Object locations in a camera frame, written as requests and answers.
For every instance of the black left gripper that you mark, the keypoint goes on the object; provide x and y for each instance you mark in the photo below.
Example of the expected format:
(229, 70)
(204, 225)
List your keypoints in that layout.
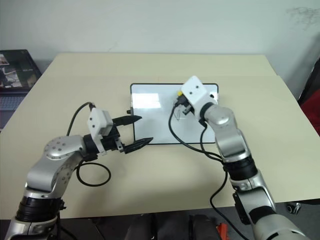
(111, 143)

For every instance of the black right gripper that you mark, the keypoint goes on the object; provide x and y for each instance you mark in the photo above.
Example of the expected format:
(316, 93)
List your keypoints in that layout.
(189, 111)

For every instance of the yellow whiteboard eraser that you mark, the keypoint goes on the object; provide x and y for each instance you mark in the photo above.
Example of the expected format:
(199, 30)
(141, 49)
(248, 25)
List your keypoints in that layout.
(179, 93)

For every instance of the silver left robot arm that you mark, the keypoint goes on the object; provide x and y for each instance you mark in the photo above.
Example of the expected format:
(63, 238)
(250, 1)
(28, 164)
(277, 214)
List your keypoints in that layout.
(47, 170)

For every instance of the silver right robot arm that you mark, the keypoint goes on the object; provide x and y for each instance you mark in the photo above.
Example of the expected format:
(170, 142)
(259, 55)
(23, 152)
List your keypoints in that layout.
(231, 142)

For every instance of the black-framed whiteboard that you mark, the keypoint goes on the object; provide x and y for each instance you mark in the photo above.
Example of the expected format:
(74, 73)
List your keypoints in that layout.
(155, 120)

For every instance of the dark rounded shape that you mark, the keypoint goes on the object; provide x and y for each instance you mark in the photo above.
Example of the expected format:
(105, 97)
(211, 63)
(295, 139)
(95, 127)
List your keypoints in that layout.
(203, 226)

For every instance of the grey laptop keyboard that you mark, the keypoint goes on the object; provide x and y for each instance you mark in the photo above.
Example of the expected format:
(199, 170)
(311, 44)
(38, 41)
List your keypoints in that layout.
(10, 105)

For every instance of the orange tool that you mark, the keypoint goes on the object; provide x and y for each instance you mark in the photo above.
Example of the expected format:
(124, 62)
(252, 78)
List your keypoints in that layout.
(221, 226)

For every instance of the black printed box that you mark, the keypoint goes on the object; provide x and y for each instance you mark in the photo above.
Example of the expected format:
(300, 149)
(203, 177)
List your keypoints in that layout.
(17, 70)

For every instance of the red fabric item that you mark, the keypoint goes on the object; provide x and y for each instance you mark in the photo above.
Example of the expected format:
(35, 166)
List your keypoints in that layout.
(312, 112)

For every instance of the black caster wheel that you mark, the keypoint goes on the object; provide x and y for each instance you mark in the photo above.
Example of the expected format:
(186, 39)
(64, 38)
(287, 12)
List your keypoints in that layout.
(293, 203)

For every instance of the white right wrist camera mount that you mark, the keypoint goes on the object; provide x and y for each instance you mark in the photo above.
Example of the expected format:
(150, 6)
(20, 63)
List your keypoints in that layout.
(196, 91)

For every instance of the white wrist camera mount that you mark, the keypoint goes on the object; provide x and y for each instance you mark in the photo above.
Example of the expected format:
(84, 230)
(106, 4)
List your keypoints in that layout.
(196, 91)
(98, 122)

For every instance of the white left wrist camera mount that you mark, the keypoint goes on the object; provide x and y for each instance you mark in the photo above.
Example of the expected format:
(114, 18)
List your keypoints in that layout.
(98, 122)

